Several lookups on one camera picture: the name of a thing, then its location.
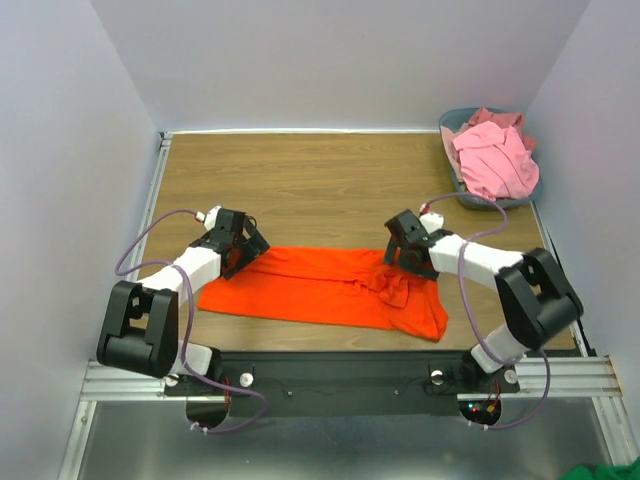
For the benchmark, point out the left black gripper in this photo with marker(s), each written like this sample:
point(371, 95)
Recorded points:
point(255, 247)

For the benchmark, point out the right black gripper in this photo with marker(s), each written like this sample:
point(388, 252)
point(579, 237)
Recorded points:
point(400, 243)

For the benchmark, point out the orange t shirt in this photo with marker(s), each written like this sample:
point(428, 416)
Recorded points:
point(332, 286)

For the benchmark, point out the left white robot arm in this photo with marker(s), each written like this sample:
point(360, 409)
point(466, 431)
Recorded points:
point(140, 331)

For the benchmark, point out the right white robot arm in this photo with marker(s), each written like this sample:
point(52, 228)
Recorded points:
point(537, 299)

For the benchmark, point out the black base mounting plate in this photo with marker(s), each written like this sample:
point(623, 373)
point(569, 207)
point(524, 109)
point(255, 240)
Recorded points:
point(352, 383)

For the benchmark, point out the teal laundry basket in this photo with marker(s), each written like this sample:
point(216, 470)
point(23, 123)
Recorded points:
point(454, 120)

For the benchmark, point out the dusty pink t shirt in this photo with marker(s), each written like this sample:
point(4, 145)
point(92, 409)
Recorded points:
point(504, 120)

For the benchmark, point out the green cloth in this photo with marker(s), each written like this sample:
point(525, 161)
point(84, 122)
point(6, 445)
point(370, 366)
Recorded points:
point(603, 472)

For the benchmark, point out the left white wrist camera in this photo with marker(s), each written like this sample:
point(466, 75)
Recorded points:
point(208, 219)

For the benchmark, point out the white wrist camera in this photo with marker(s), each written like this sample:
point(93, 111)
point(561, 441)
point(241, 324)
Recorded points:
point(430, 220)
point(208, 219)

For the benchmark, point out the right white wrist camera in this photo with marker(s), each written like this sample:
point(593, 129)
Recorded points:
point(430, 220)

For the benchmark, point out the aluminium frame rail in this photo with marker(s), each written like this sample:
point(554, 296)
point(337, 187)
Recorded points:
point(573, 377)

